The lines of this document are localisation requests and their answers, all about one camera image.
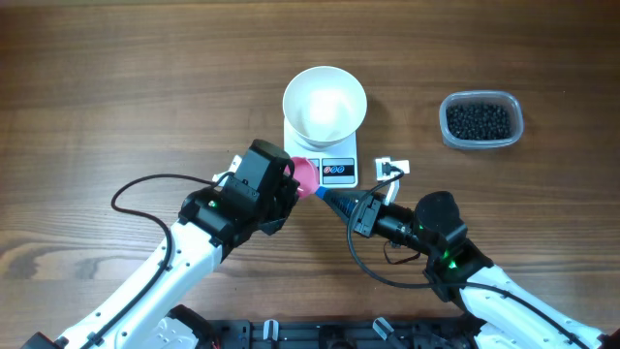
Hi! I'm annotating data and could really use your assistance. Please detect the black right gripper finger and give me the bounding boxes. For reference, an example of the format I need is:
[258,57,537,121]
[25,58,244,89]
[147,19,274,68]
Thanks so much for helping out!
[323,188,383,203]
[327,200,358,224]

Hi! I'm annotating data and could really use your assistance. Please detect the pink scoop with blue handle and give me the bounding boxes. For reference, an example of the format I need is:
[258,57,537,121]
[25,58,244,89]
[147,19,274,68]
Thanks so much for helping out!
[292,157,327,200]

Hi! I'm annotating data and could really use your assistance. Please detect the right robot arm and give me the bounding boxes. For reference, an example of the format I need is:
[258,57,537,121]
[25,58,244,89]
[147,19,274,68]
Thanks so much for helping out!
[317,188,619,348]

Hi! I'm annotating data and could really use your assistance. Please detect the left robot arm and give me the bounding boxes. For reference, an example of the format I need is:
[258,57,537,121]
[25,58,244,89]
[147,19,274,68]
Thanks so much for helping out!
[24,140,299,348]

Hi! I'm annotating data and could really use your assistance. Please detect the white digital kitchen scale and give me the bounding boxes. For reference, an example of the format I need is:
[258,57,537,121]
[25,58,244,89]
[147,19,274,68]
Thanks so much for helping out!
[284,119,358,188]

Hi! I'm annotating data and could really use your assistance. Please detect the white bowl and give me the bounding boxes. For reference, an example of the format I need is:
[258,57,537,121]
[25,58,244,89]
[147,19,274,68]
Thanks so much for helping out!
[282,66,368,147]

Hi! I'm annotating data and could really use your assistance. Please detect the clear plastic bean container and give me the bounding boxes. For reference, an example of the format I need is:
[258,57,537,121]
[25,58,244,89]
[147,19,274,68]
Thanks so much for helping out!
[439,90,524,150]

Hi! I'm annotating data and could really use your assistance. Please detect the black beans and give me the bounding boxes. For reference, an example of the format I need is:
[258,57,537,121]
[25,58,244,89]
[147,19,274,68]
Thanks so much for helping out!
[446,103,512,141]

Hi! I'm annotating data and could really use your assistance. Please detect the black right camera cable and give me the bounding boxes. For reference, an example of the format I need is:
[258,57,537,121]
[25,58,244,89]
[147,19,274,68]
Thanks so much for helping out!
[345,167,592,349]

